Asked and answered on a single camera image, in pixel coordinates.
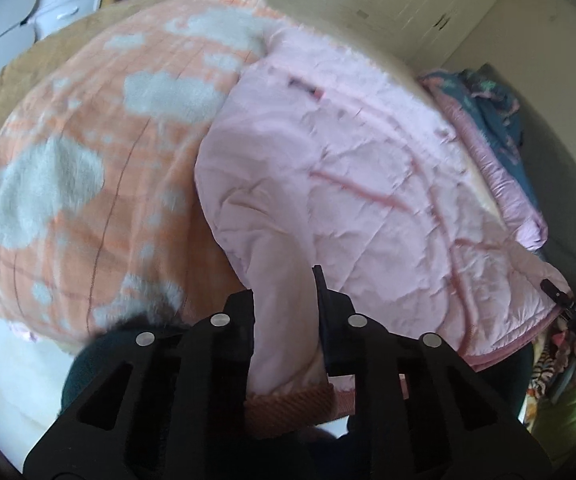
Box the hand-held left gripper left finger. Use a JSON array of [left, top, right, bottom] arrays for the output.
[[22, 287, 255, 480]]

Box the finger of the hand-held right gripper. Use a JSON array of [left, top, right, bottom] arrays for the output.
[[540, 278, 573, 307]]

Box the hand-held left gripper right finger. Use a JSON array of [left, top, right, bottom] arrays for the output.
[[312, 264, 553, 480]]

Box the pink quilted jacket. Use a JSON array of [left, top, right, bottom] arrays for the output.
[[193, 27, 576, 442]]

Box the colourful patterned cloth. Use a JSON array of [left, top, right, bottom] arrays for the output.
[[528, 329, 576, 447]]

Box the grey upholstered headboard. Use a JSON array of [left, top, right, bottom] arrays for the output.
[[478, 62, 576, 283]]

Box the person's dark teal clothing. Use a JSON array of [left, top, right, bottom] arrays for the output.
[[60, 312, 537, 480]]

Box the teal and pink floral quilt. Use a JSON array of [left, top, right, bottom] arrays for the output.
[[418, 67, 550, 254]]

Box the white bed footboard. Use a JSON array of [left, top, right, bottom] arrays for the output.
[[0, 280, 95, 467]]

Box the orange cloud-pattern blanket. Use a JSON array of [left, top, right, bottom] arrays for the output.
[[0, 0, 275, 347]]

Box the white drawer unit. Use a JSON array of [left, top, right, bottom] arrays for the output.
[[23, 0, 110, 42]]

